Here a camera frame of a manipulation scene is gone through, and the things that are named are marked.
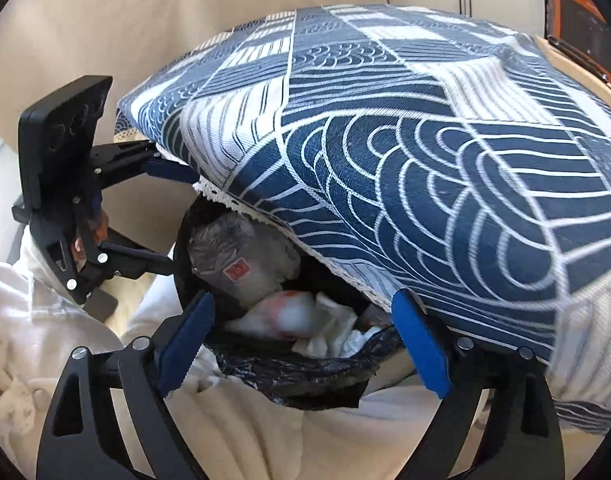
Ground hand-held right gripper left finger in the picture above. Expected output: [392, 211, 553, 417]
[35, 290, 216, 480]

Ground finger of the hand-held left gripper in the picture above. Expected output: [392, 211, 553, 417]
[88, 140, 201, 194]
[98, 242, 179, 281]

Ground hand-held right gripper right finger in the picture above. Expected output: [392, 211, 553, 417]
[390, 290, 566, 480]

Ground clear plastic bag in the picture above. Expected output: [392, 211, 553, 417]
[188, 211, 287, 275]

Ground white tissue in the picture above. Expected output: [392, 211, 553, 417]
[313, 294, 361, 333]
[291, 325, 387, 360]

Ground clear plastic cup red label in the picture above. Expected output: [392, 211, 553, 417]
[204, 255, 302, 307]

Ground white red plastic wrapper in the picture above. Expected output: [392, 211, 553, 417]
[224, 292, 317, 342]

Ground blue white patterned pillow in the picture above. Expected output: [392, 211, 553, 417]
[112, 4, 611, 434]

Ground orange cardboard box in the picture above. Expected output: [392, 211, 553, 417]
[540, 0, 611, 84]

